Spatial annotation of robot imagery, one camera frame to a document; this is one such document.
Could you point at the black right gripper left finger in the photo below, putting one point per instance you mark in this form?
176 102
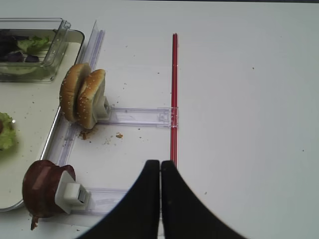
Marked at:
137 215

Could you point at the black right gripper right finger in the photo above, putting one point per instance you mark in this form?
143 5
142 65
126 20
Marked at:
184 216

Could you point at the purple cabbage pieces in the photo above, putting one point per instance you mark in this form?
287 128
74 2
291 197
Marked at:
9 50

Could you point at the stack of sausage slices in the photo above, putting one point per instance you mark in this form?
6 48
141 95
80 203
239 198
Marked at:
39 187

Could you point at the green lettuce leaf on tray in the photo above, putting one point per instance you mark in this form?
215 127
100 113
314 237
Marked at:
7 132

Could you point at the green lettuce in container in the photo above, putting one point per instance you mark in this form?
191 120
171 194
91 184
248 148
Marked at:
33 45

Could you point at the white pusher block right lower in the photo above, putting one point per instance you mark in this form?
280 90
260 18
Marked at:
70 195

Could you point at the white pusher block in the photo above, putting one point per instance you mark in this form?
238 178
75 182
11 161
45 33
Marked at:
103 109
70 195

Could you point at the white pusher block right upper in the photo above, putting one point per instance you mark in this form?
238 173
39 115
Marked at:
103 109

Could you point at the sesame bun half inner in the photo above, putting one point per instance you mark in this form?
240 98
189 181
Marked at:
92 89

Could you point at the sesame bun half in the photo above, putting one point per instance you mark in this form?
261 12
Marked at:
92 89
69 89

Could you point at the silver metal tray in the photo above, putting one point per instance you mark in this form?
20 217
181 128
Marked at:
34 106

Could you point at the sesame bun half outer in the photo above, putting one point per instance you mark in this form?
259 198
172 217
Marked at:
69 89

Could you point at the red strip right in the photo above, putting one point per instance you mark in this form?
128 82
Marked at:
174 105

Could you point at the clear plastic salad container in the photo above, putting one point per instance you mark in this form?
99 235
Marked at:
50 56

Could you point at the clear rail right lower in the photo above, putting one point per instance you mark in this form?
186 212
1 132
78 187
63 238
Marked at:
101 202

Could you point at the clear rail right upper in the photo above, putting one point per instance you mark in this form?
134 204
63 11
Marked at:
157 117

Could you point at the clear long rail right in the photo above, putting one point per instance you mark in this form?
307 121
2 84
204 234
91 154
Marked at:
63 125

